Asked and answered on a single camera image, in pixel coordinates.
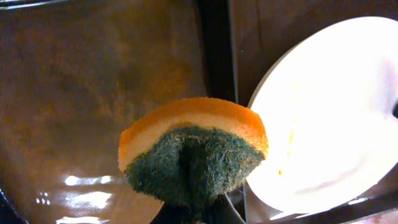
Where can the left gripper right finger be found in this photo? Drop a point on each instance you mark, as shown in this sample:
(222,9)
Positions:
(223,211)

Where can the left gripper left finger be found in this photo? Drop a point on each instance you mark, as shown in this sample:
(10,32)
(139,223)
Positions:
(170,214)

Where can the orange green sponge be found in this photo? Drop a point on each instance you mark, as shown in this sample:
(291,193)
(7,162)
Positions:
(190,151)

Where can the white plate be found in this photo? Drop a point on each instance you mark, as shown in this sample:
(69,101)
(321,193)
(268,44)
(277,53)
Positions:
(327,106)

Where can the black water tray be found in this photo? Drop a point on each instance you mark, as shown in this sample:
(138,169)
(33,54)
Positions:
(74,75)

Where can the brown serving tray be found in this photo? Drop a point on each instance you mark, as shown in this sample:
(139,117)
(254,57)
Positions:
(261,31)

